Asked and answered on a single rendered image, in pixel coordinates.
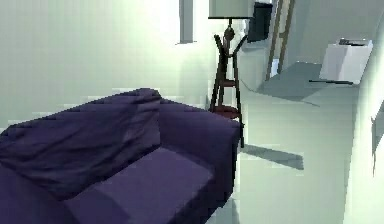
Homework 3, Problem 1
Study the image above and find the dark flat object on cabinet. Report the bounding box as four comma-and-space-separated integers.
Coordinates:
338, 38, 367, 47

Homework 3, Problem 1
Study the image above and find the purple fabric sofa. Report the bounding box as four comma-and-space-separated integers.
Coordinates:
0, 87, 242, 224

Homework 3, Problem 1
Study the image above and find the black flat television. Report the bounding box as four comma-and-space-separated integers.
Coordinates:
247, 1, 274, 43

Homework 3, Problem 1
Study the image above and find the dark wooden tripod floor lamp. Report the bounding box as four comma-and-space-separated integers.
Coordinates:
208, 0, 254, 149

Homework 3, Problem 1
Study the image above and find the white box cabinet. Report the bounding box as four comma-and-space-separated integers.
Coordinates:
318, 39, 374, 85

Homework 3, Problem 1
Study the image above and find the wooden leaning ladder shelf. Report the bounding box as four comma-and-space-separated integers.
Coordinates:
265, 0, 296, 82

